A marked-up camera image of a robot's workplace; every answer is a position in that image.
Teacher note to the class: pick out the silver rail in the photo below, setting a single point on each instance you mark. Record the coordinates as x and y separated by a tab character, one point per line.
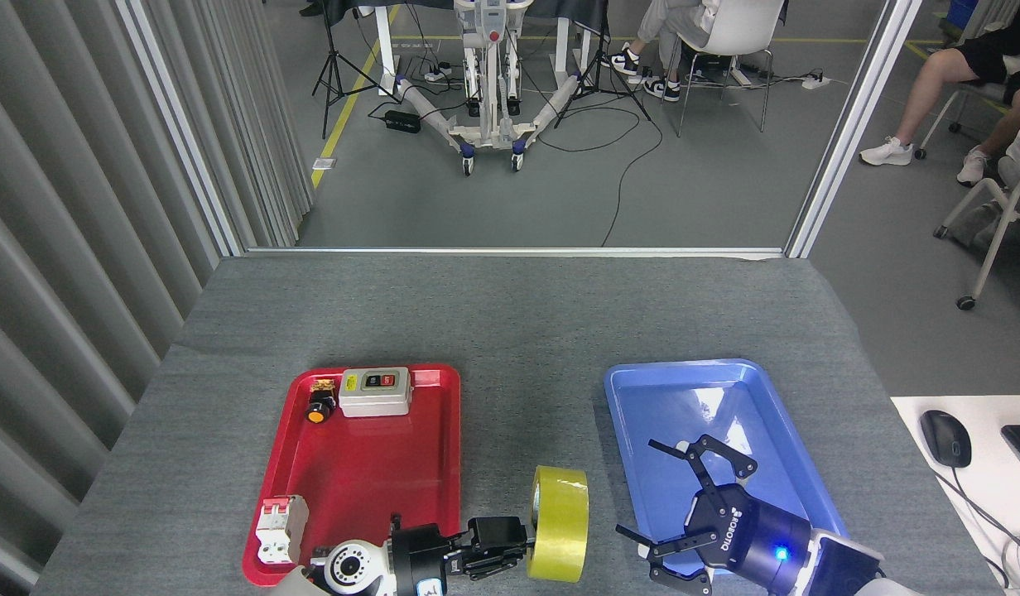
518	251

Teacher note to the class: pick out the white stand on wheels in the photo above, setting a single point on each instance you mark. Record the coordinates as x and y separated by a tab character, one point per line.
497	124

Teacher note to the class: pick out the blue plastic tray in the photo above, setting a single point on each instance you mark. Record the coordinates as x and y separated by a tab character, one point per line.
684	406

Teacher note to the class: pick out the black yellow push button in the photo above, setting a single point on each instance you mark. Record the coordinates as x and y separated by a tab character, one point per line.
318	410

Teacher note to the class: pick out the black power adapter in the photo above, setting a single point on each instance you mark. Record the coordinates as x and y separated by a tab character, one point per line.
402	122

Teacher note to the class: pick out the grey felt table cover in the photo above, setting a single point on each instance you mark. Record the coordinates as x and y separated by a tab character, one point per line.
518	331

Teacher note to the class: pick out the yellow tape roll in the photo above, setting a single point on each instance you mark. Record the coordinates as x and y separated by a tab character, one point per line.
564	530

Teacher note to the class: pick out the white side table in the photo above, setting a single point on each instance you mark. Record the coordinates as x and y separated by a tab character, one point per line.
998	513

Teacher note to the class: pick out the grey push button switch box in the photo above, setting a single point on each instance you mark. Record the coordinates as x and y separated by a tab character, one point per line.
373	399

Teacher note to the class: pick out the grey office chair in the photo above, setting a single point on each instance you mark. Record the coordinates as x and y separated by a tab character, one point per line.
940	116
994	240

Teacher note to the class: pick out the white red circuit breaker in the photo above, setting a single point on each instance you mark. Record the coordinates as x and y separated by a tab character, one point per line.
280	530

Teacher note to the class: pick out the silver post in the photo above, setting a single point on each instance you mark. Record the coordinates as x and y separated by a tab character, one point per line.
179	124
849	124

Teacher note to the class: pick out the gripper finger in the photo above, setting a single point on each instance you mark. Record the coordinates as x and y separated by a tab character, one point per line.
497	534
675	550
709	459
485	565

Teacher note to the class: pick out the red plastic tray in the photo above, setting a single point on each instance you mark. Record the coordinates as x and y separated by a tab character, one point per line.
369	488

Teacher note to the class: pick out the white power strip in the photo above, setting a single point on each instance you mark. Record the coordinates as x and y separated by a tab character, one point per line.
815	82
436	77

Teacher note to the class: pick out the black tripod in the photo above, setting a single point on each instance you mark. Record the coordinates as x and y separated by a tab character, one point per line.
336	66
597	74

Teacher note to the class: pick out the white shell chair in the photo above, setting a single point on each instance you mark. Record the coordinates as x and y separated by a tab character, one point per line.
738	25

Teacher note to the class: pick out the black computer mouse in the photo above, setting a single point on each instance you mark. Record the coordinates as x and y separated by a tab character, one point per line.
945	439

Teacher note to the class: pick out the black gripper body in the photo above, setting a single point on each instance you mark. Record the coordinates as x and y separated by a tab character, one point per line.
419	559
750	538

